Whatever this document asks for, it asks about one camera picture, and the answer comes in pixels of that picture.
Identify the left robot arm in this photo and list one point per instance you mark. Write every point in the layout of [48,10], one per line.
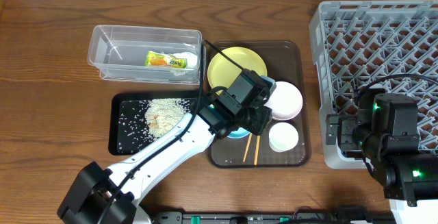
[113,195]

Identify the pile of rice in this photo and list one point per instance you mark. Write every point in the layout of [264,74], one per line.
[164,116]

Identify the grey dishwasher rack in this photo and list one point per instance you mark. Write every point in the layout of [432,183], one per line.
[356,42]

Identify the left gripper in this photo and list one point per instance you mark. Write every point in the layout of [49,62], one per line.
[259,120]

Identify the yellow plate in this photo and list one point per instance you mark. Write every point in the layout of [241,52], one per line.
[222,72]

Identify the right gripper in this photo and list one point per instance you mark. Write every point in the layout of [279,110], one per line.
[332,130]

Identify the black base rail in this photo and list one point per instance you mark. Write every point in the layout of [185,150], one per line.
[305,214]

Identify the clear plastic bin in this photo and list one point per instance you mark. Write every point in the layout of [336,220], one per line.
[119,52]

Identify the white napkin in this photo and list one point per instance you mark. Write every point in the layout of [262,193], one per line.
[191,60]

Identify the wooden chopstick left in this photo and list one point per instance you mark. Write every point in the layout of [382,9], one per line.
[247,147]

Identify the brown serving tray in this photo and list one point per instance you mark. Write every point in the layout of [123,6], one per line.
[283,62]

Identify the wooden chopstick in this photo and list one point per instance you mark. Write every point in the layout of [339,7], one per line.
[256,155]
[247,147]

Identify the light blue bowl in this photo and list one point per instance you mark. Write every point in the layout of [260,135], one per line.
[241,132]

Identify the green snack wrapper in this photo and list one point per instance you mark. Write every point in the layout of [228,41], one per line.
[162,59]

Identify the pink bowl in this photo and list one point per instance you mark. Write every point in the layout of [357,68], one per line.
[285,102]

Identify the black tray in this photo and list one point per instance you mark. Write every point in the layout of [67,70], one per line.
[132,96]

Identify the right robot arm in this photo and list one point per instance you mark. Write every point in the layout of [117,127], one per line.
[383,135]

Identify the wooden chopstick right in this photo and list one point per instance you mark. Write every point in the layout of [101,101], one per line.
[256,155]

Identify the pale green cup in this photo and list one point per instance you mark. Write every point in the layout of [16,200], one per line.
[283,137]

